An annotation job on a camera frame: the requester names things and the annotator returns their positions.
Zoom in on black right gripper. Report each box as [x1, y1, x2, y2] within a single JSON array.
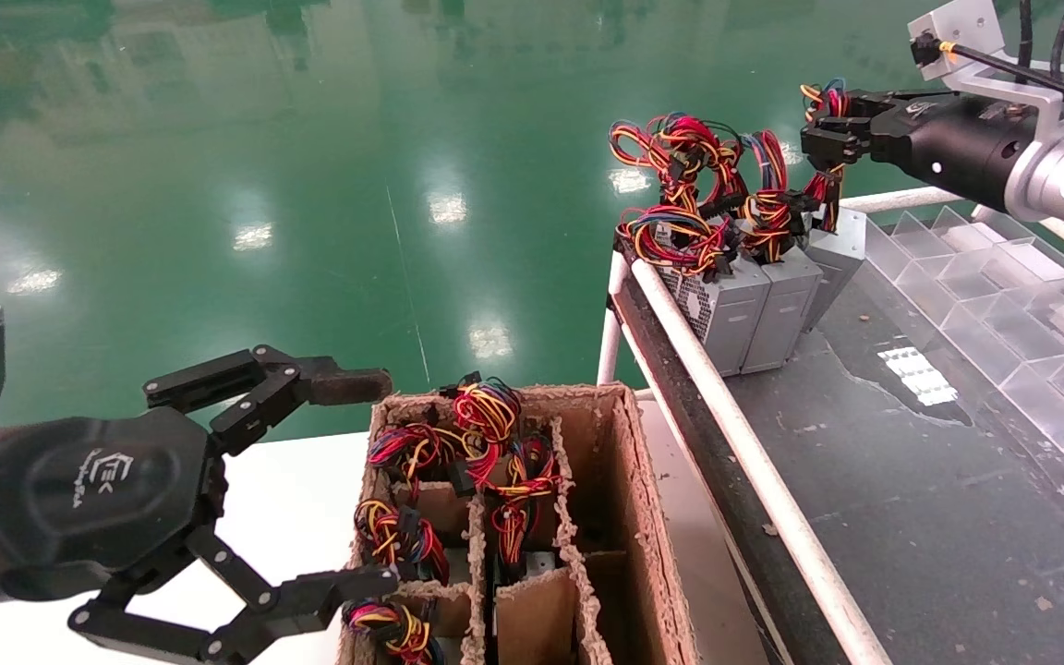
[[800, 88, 1064, 210]]

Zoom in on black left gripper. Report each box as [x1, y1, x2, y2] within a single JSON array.
[[0, 345, 401, 665]]

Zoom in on grey power supply coloured wires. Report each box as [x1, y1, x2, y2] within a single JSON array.
[[795, 79, 868, 335], [343, 598, 445, 665], [486, 434, 562, 579], [440, 372, 526, 444], [740, 127, 826, 375], [368, 420, 468, 500], [354, 499, 452, 585]]

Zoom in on grey power supply honeycomb grille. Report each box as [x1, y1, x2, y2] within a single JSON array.
[[611, 111, 773, 378]]

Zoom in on clear acrylic divider tray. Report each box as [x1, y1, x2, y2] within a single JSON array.
[[717, 205, 1064, 665]]

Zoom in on brown partitioned cardboard box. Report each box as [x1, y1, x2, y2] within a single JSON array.
[[338, 383, 705, 665]]

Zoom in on right wrist camera silver box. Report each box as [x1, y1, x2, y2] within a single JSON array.
[[908, 0, 1064, 130]]

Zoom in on black camera cable yellow tag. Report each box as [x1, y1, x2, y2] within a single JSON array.
[[915, 32, 1064, 114]]

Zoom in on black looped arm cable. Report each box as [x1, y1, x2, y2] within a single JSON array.
[[1015, 0, 1064, 67]]

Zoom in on white pipe cart frame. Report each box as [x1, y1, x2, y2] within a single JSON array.
[[597, 185, 1064, 665]]

